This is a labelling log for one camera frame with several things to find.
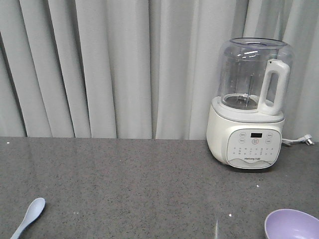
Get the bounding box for light blue spoon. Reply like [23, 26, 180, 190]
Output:
[10, 198, 45, 239]

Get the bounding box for purple bowl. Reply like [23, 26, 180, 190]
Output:
[264, 209, 319, 239]

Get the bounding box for grey pleated curtain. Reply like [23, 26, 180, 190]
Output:
[0, 0, 319, 140]

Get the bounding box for white soy milk blender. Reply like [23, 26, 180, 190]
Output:
[206, 37, 294, 169]

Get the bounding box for white blender power plug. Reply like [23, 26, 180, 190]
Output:
[282, 134, 315, 146]

